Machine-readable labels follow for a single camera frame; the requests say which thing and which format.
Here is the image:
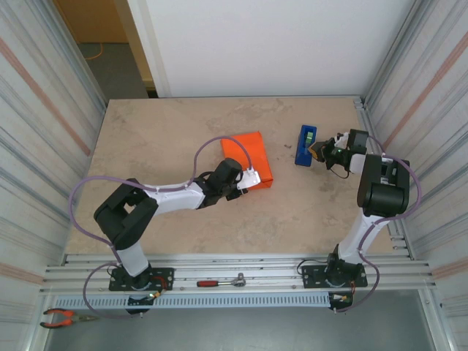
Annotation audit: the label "blue tape dispenser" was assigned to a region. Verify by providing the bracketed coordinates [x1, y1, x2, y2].
[294, 124, 318, 167]

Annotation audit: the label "brown wooden panel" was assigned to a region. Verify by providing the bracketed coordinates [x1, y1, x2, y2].
[53, 0, 129, 45]

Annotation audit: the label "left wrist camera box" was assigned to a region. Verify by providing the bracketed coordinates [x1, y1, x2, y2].
[237, 167, 262, 191]

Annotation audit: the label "aluminium side rail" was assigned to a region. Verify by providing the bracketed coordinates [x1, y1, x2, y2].
[352, 95, 416, 262]

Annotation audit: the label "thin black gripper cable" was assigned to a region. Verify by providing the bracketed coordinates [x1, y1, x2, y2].
[326, 162, 351, 181]

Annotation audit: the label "aluminium rail frame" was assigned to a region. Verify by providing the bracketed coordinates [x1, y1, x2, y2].
[39, 254, 438, 295]

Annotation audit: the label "red-handled ratchet wrench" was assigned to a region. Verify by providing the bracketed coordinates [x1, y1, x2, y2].
[197, 272, 247, 288]

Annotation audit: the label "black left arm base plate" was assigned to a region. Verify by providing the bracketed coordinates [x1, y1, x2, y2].
[108, 267, 176, 293]

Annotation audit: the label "grey slotted cable duct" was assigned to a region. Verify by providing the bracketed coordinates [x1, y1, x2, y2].
[54, 293, 332, 311]

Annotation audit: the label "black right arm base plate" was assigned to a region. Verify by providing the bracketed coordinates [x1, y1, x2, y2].
[301, 263, 369, 290]

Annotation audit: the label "orange floor cable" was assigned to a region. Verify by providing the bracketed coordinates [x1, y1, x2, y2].
[84, 42, 105, 61]

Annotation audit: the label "orange-handled pliers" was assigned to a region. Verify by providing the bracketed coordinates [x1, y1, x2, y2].
[39, 309, 99, 329]

